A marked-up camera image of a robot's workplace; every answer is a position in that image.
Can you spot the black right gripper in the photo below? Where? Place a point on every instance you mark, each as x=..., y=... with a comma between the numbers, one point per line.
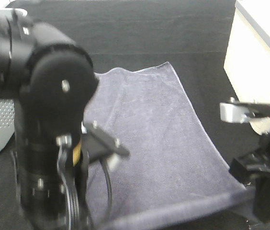
x=256, y=165

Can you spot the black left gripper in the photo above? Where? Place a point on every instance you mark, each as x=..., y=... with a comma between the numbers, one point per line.
x=81, y=178

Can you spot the grey towel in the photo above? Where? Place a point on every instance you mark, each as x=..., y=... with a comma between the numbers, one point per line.
x=174, y=173

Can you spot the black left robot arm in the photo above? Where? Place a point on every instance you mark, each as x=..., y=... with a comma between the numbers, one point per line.
x=50, y=79

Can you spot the cream storage box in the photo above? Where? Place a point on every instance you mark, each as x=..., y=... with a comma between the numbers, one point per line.
x=247, y=62

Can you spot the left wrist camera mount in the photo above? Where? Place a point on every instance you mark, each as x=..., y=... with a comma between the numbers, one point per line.
x=99, y=145

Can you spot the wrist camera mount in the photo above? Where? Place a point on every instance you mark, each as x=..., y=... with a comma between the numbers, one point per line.
x=235, y=111
x=99, y=145

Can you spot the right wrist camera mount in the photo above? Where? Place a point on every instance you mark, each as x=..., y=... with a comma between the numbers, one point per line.
x=235, y=111

